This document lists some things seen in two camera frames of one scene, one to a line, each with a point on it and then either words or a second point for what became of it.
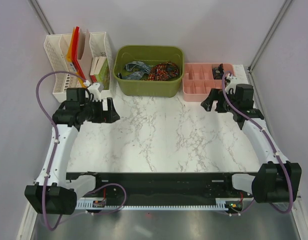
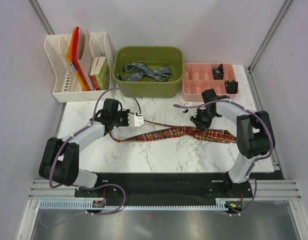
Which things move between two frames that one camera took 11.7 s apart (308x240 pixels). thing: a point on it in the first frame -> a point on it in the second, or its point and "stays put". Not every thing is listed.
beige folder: [84, 59] stays put
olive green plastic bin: [148, 71] stays put
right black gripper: [216, 94] -> [200, 125]
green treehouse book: [103, 76] stays put
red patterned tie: [163, 71] -> [223, 136]
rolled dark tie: [218, 72] stays put
